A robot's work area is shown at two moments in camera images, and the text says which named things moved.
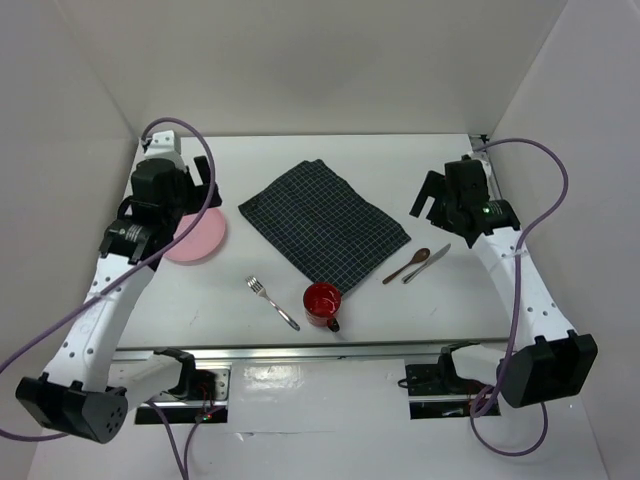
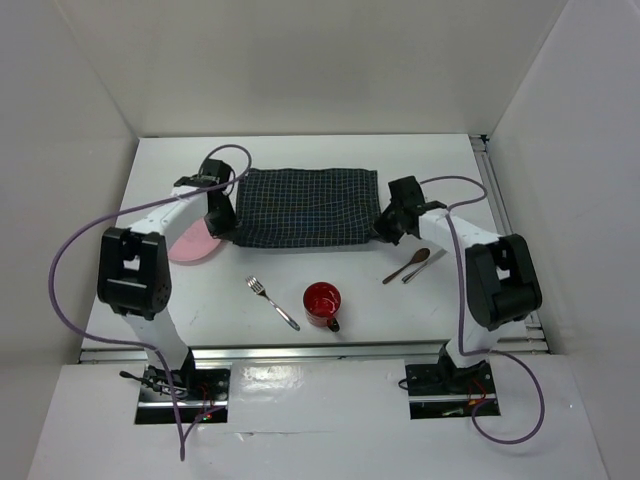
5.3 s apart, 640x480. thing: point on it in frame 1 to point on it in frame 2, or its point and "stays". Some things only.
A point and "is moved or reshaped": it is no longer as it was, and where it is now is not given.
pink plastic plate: x=203 y=239 stays
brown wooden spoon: x=421 y=254 stays
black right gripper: x=433 y=186 to x=381 y=232
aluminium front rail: x=373 y=353 stays
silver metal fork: x=259 y=289 stays
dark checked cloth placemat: x=326 y=222 is moved or reshaped
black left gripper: x=198 y=192 to x=225 y=230
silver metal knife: x=431 y=260 stays
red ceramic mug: x=322 y=305 stays
